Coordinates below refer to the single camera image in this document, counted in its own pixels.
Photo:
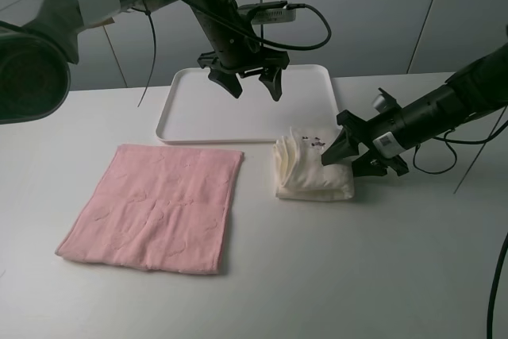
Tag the black cable tie right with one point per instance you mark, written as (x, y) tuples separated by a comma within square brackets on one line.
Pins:
[(465, 175)]

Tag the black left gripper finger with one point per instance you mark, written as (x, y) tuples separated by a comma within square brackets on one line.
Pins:
[(271, 78), (228, 82)]

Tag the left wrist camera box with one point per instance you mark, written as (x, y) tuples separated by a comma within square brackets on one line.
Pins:
[(267, 13)]

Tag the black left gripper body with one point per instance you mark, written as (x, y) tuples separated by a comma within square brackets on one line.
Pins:
[(229, 30)]

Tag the pink towel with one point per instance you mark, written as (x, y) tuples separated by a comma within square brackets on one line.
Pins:
[(157, 208)]

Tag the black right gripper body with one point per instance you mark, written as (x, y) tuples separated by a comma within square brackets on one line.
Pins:
[(396, 131)]

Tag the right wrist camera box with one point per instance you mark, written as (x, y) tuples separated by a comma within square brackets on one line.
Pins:
[(384, 102)]

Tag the white rectangular plastic tray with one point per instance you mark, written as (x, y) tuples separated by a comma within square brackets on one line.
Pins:
[(198, 111)]

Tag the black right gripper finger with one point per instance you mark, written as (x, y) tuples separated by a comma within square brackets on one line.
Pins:
[(369, 164), (345, 145)]

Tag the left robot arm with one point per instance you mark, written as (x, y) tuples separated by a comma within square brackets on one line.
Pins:
[(39, 42)]

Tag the cream white towel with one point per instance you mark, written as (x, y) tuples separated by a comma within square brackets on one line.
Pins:
[(299, 173)]

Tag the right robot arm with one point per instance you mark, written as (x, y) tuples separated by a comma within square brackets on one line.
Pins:
[(481, 86)]

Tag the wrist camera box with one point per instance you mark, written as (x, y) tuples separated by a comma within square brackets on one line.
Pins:
[(384, 102), (267, 13)]

